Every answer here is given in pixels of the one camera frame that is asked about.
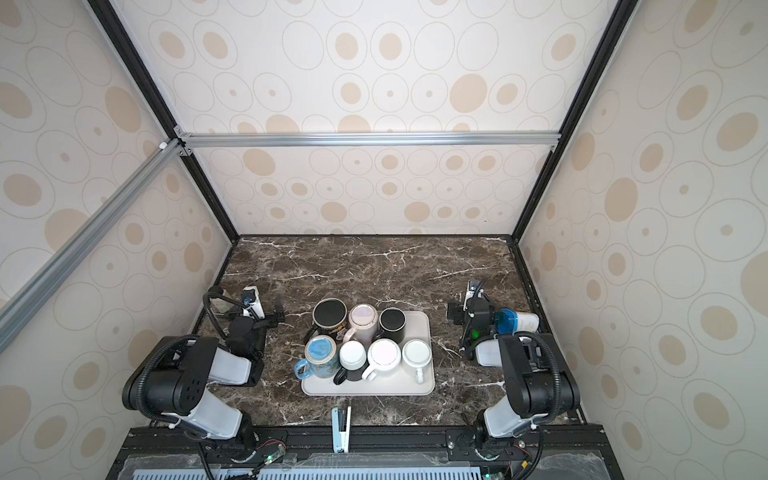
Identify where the blue butterfly mug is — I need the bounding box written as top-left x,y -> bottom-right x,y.
294,335 -> 341,380

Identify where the black skull mug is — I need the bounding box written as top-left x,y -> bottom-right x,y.
303,298 -> 348,343

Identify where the black white mug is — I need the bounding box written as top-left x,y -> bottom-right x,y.
333,340 -> 368,385

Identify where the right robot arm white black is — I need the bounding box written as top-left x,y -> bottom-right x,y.
446,280 -> 580,448

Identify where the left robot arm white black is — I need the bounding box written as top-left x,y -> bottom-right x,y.
121,286 -> 285,461

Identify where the plain white mug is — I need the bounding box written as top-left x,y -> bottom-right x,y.
401,339 -> 432,384

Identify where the small black mug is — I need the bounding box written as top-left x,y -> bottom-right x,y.
377,307 -> 406,344

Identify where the white ribbed-base mug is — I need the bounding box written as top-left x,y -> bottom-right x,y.
362,338 -> 402,381

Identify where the pink iridescent mug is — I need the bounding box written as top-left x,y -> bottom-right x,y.
342,304 -> 379,348

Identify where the blue white plastic bottle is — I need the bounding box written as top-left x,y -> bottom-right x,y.
494,308 -> 540,335

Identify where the beige rectangular tray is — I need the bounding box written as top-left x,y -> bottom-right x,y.
301,311 -> 436,397

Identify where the white blue clip stand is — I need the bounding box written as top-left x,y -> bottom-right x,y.
331,405 -> 351,453

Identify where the left diagonal aluminium bar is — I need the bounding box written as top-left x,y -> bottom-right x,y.
1,139 -> 182,350

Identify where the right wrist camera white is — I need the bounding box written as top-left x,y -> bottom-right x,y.
463,280 -> 484,310

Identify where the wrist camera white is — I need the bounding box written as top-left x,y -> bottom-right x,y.
241,285 -> 266,320
463,280 -> 484,310

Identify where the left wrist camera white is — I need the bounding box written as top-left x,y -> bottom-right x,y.
241,285 -> 266,320

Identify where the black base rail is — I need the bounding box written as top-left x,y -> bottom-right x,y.
107,425 -> 623,479

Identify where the horizontal aluminium frame bar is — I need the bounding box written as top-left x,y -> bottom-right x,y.
180,131 -> 561,148

